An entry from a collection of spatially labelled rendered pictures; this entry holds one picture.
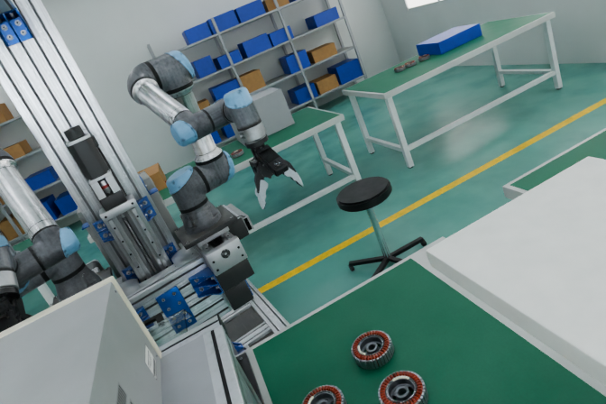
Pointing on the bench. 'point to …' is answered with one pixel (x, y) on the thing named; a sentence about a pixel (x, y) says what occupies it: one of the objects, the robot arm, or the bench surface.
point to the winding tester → (81, 353)
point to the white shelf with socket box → (542, 263)
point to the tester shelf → (201, 367)
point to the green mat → (416, 349)
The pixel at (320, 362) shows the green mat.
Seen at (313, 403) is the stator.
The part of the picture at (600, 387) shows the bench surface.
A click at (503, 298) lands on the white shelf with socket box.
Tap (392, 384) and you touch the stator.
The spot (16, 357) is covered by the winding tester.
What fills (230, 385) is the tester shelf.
